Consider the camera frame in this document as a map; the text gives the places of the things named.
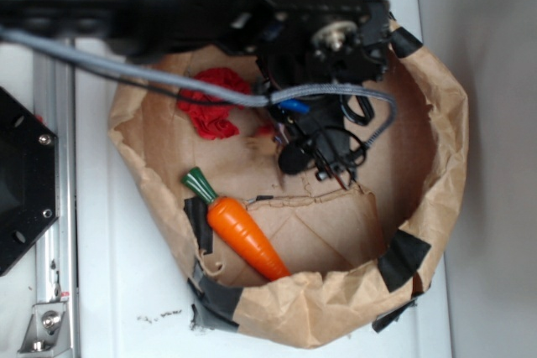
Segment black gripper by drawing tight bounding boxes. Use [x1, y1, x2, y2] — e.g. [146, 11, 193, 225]
[267, 95, 375, 189]

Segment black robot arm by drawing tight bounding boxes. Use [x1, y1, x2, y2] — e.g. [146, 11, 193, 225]
[1, 0, 390, 188]

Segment red crumpled paper ball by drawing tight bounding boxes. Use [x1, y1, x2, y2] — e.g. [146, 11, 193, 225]
[177, 67, 252, 140]

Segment orange toy carrot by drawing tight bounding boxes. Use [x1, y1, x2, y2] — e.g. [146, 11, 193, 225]
[181, 167, 290, 281]

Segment brown paper bag bin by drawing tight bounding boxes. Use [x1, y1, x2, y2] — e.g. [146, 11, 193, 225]
[109, 26, 469, 348]

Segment white tray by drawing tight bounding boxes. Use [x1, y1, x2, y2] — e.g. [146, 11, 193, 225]
[74, 0, 454, 358]

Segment grey braided cable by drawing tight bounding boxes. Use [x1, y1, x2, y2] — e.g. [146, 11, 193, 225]
[0, 26, 398, 152]

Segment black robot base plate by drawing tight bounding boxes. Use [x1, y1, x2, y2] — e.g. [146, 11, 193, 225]
[1, 89, 57, 276]

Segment aluminium rail frame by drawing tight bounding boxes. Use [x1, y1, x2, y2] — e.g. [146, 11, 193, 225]
[16, 53, 80, 357]

